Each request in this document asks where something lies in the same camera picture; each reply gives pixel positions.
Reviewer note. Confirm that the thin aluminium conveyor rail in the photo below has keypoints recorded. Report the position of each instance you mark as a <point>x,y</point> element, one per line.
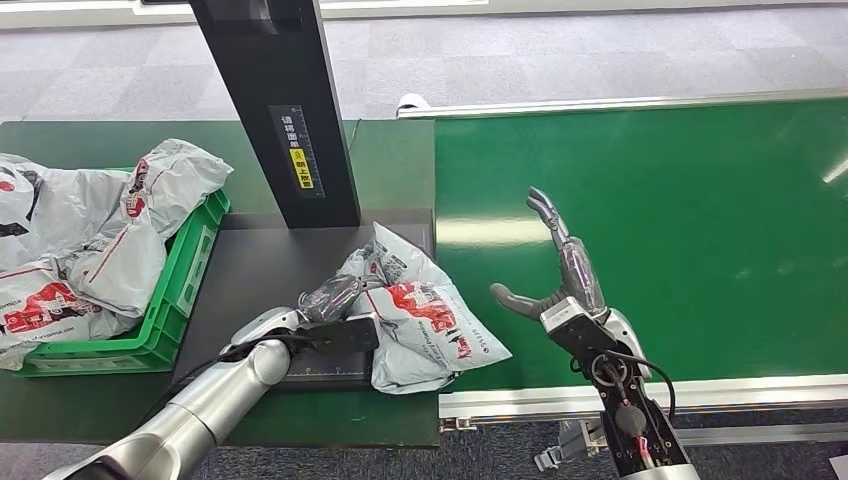
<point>596,104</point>

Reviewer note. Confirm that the white mailer bag red print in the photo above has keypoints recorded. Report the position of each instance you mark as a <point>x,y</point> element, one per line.
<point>46,311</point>

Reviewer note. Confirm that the small white mailer bag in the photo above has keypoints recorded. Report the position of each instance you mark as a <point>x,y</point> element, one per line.
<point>179,175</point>

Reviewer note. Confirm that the black scanner column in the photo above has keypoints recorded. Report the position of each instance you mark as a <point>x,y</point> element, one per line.
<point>278,66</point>

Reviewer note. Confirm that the white roller end cap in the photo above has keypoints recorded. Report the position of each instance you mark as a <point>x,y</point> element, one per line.
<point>413,101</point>

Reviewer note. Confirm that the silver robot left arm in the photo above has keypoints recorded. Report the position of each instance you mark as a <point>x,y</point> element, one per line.
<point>218,391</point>

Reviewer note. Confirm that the grey plastic mailer package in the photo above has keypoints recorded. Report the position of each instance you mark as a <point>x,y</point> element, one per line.
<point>424,324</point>

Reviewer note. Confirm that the column label with yellow sticker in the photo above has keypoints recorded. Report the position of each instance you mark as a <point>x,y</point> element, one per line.
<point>298,152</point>

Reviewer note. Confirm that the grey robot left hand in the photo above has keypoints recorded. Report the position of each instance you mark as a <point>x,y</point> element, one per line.
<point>328,299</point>

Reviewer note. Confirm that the large white mailer bag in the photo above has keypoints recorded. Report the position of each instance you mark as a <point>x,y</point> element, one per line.
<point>66,218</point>

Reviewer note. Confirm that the grey metal conveyor bracket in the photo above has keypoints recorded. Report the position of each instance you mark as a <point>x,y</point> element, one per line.
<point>570,447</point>

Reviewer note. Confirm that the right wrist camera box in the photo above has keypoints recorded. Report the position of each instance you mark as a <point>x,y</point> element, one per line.
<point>576,328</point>

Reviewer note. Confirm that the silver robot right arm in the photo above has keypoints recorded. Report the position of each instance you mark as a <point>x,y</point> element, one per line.
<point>639,424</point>

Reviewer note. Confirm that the wide aluminium conveyor rail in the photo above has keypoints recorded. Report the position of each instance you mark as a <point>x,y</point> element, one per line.
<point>762,392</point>

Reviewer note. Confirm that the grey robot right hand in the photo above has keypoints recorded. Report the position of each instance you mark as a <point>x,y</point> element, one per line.
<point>576,272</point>

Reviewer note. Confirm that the green conveyor belt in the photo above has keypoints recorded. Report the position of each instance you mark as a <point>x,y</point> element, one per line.
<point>696,232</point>

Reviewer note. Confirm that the black weighing platform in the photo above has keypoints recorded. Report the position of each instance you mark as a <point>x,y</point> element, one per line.
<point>265,278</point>

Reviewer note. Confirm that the green plastic basket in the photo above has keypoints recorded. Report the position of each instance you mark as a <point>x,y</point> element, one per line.
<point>182,291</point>

